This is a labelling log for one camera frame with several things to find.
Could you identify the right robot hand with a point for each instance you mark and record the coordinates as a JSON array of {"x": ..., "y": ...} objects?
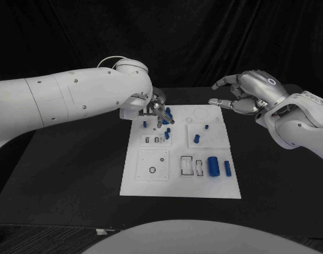
[{"x": 253, "y": 93}]

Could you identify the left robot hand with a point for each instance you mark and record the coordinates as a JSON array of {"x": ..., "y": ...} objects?
[{"x": 158, "y": 107}]

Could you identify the blue gear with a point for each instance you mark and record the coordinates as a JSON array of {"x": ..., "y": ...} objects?
[{"x": 168, "y": 117}]

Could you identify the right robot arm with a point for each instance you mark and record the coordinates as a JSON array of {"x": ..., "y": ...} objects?
[{"x": 308, "y": 127}]

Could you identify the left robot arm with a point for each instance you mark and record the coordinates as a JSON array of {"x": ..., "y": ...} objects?
[{"x": 64, "y": 99}]

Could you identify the white task board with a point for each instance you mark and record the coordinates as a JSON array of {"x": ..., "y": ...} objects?
[{"x": 178, "y": 178}]

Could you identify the large blue cylinder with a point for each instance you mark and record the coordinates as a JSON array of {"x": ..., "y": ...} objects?
[{"x": 214, "y": 166}]

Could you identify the long thin blue cylinder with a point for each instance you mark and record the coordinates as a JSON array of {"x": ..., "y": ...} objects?
[{"x": 229, "y": 168}]

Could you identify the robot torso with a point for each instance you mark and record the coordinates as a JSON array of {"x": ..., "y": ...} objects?
[{"x": 204, "y": 238}]

